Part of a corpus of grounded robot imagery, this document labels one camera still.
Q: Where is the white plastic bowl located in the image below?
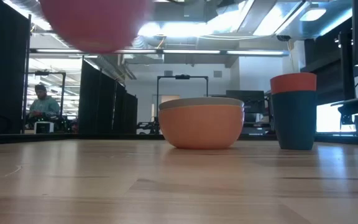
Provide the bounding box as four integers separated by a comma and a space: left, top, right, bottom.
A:
158, 96, 245, 111

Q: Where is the orange plastic bowl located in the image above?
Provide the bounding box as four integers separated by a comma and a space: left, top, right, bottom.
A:
158, 104, 246, 150

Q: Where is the orange plastic cup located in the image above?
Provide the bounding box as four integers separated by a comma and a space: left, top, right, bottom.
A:
270, 72, 318, 95

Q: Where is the pink translucent plastic bowl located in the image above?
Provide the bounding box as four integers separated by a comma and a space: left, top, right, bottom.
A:
39, 0, 155, 54

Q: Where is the black shelf board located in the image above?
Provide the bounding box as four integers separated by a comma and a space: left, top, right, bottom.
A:
330, 94, 358, 116

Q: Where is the beige door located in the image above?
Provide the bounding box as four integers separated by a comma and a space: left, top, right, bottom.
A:
160, 95, 181, 103

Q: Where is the long ceiling light strip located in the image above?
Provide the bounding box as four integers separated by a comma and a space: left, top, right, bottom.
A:
29, 48, 290, 57

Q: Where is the black computer monitor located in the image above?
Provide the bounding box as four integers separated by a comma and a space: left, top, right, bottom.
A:
225, 90, 265, 123

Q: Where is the dark blue plastic cup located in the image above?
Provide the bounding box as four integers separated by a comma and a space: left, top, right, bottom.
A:
271, 90, 318, 151

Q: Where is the person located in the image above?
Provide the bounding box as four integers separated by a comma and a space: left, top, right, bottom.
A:
26, 83, 61, 129

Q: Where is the white box device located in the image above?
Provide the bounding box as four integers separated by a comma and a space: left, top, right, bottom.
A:
34, 121, 55, 134

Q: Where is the large black panel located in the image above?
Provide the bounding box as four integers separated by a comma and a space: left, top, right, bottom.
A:
0, 0, 32, 135

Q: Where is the black gantry frame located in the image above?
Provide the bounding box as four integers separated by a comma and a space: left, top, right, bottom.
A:
155, 74, 209, 126

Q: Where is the black partition wall row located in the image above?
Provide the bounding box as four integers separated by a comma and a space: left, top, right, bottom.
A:
78, 55, 139, 135

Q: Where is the black upright post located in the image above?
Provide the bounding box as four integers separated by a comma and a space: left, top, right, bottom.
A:
338, 30, 357, 101

